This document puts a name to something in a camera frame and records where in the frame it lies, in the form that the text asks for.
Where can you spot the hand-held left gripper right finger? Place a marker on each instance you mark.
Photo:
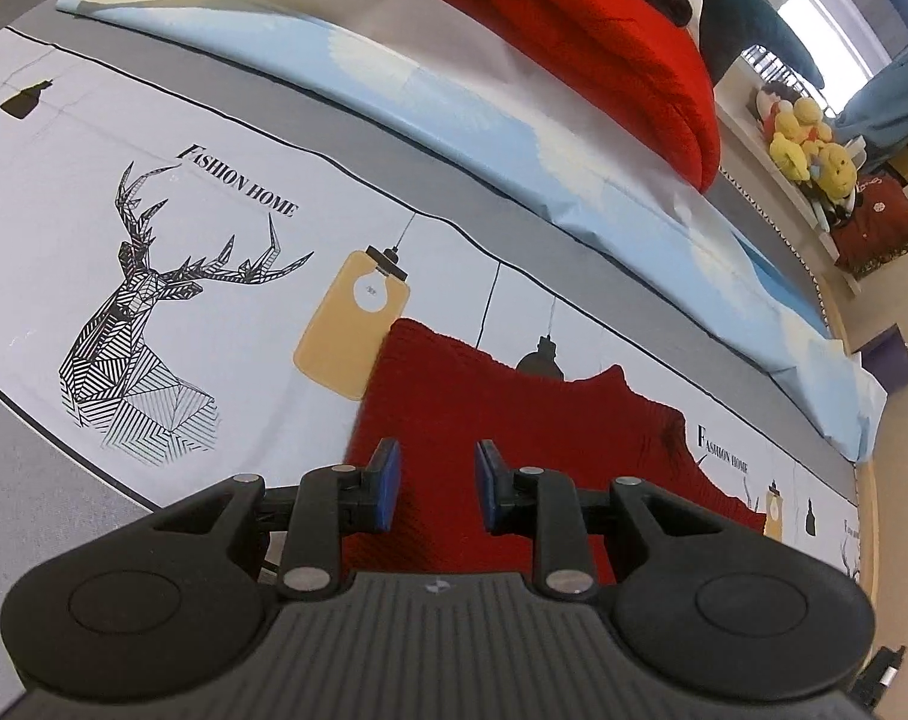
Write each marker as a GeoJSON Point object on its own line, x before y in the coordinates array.
{"type": "Point", "coordinates": [490, 489]}

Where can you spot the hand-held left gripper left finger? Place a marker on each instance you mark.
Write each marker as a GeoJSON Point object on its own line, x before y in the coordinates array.
{"type": "Point", "coordinates": [386, 486]}

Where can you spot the dark red knitted sweater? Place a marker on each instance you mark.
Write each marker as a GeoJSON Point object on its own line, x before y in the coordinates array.
{"type": "Point", "coordinates": [454, 397]}

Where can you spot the purple box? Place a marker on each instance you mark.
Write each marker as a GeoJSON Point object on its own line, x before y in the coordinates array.
{"type": "Point", "coordinates": [889, 360]}

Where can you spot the light blue sheet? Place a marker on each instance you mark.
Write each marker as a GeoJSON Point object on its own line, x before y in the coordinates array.
{"type": "Point", "coordinates": [439, 105]}

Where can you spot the grey printed bed sheet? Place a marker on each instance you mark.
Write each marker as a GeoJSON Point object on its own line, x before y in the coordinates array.
{"type": "Point", "coordinates": [48, 202]}

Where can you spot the dark red cushion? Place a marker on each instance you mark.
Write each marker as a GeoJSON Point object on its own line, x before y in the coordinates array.
{"type": "Point", "coordinates": [881, 221]}

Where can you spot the yellow plush toys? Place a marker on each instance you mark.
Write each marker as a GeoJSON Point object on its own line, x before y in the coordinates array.
{"type": "Point", "coordinates": [791, 146]}

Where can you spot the yellow bear plush toy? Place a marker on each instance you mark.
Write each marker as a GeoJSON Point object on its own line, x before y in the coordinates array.
{"type": "Point", "coordinates": [836, 169]}

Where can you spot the bright red folded blanket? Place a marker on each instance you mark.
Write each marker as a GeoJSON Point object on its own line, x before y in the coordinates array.
{"type": "Point", "coordinates": [574, 22]}

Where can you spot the dark blue shark plush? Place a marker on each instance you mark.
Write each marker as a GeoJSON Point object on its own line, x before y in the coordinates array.
{"type": "Point", "coordinates": [731, 7]}

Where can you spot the blue curtain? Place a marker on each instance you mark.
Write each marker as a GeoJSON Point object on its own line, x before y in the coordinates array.
{"type": "Point", "coordinates": [892, 105]}

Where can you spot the window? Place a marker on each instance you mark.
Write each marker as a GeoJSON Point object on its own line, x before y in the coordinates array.
{"type": "Point", "coordinates": [836, 7]}

